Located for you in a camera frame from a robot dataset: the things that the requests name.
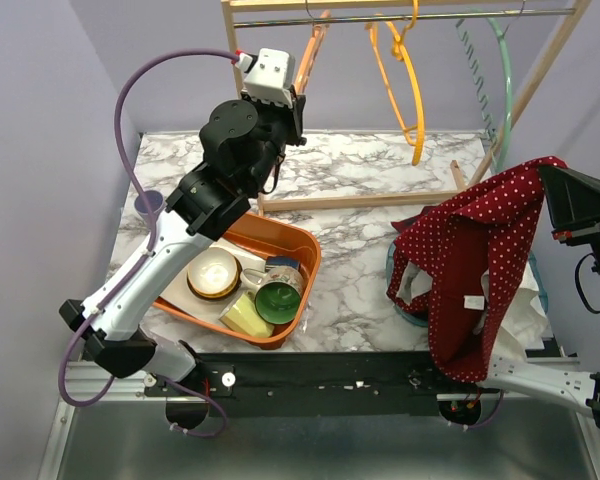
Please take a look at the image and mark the white skirt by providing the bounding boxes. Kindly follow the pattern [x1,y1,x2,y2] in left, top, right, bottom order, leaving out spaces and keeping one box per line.
[397,262,549,358]

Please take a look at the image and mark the orange hanger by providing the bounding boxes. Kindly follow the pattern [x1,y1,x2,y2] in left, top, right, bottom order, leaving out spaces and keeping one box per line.
[294,1,329,95]

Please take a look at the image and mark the red polka dot garment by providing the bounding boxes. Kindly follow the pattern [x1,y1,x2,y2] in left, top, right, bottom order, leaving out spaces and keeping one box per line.
[387,156,567,383]

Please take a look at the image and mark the yellow plastic hanger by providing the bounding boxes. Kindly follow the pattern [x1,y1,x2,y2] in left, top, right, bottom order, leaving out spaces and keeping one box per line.
[364,0,426,167]

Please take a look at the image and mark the mint green hanger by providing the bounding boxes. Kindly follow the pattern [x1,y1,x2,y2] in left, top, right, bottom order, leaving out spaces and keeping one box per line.
[454,9,514,173]

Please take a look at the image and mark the red plaid skirt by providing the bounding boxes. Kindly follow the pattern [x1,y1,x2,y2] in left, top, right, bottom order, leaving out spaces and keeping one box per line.
[390,208,430,241]

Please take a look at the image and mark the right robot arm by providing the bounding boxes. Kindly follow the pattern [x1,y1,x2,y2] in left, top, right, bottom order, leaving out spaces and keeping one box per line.
[480,166,600,429]

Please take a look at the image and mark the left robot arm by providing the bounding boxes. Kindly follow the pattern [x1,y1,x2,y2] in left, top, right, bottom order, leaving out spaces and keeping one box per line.
[59,92,306,395]

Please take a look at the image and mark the orange plastic bin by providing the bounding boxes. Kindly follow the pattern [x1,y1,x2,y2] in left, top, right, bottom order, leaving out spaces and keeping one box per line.
[153,213,321,350]

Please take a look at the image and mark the wooden clothes rack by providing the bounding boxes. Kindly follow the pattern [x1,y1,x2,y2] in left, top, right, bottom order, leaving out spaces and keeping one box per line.
[221,0,590,214]

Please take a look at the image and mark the dark blue cup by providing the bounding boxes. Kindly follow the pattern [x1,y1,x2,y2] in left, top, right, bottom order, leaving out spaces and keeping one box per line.
[265,256,300,271]

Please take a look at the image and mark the lavender cup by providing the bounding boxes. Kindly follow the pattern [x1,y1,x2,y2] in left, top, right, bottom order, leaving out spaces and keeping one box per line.
[134,190,165,223]

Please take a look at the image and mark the white and brown bowl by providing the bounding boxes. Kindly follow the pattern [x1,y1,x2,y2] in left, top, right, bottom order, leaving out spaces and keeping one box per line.
[186,247,242,300]

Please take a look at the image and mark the green floral mug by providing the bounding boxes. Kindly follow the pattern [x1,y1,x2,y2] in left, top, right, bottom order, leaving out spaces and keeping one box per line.
[254,282,301,325]

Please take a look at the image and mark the white mug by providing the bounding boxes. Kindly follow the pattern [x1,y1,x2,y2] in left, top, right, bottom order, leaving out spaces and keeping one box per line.
[240,267,305,298]

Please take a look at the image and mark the yellow sponge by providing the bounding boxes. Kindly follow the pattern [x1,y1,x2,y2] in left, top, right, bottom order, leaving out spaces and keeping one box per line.
[219,293,274,340]

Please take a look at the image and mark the white square plate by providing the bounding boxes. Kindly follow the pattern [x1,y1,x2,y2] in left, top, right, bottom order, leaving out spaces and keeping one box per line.
[159,239,265,322]

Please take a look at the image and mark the blue transparent tray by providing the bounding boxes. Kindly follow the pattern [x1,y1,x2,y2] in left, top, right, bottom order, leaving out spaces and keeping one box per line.
[385,243,549,328]

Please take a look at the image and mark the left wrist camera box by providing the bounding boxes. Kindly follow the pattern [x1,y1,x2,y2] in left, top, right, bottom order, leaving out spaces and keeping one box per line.
[235,48,295,108]

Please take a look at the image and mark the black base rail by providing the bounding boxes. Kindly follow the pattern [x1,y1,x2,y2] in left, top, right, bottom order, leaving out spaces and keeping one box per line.
[145,351,477,419]

